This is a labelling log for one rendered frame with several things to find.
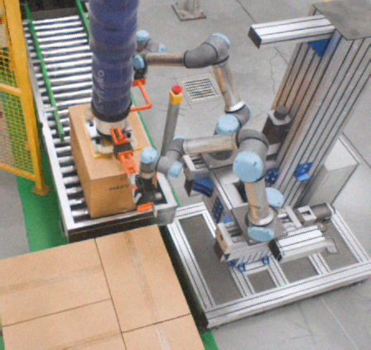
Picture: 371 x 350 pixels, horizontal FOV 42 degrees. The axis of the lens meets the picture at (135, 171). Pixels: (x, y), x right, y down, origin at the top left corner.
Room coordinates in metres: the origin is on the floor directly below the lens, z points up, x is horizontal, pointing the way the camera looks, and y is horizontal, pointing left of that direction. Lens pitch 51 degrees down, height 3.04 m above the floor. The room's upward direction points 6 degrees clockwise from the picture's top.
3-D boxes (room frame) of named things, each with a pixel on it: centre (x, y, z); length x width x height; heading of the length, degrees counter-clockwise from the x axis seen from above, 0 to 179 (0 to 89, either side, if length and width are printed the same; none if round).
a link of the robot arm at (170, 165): (1.39, -0.16, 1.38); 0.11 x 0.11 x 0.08; 73
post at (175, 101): (2.31, -0.21, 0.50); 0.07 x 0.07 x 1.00; 21
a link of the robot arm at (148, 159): (1.41, -0.06, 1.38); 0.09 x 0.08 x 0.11; 73
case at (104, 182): (1.93, 0.16, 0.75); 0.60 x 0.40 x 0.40; 22
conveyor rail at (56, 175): (2.57, 0.77, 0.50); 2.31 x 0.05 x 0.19; 21
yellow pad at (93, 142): (1.91, 0.26, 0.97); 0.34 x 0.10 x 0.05; 23
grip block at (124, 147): (1.71, 0.08, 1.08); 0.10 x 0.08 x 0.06; 113
